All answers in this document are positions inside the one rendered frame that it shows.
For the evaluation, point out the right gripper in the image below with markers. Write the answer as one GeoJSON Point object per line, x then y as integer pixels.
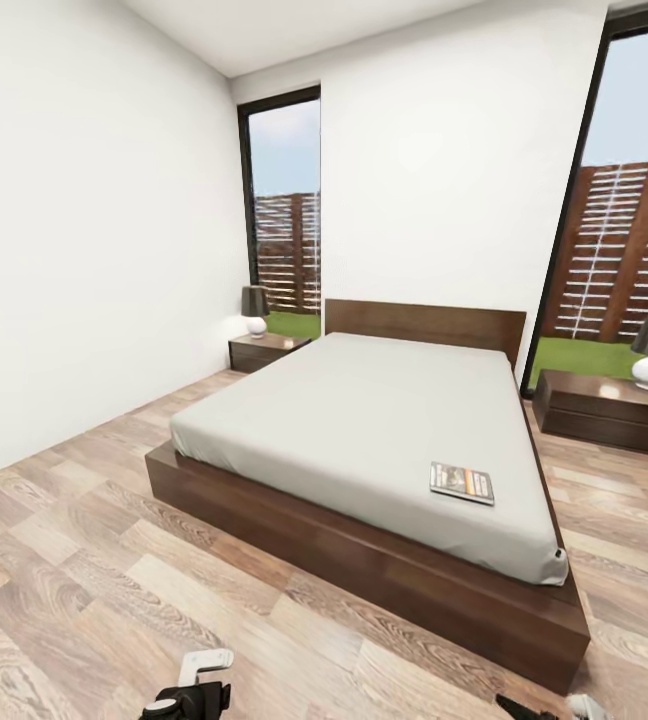
{"type": "Point", "coordinates": [520, 712]}

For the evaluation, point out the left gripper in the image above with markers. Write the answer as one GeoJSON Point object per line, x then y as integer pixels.
{"type": "Point", "coordinates": [209, 699]}

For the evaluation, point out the bed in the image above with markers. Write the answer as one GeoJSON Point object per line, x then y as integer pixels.
{"type": "Point", "coordinates": [323, 459]}

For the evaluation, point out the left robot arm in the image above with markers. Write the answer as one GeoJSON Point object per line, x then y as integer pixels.
{"type": "Point", "coordinates": [190, 699]}

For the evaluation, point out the fixed window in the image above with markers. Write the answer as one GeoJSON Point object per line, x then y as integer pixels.
{"type": "Point", "coordinates": [595, 297]}
{"type": "Point", "coordinates": [281, 162]}

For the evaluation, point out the hardback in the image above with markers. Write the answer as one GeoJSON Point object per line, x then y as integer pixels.
{"type": "Point", "coordinates": [461, 482]}

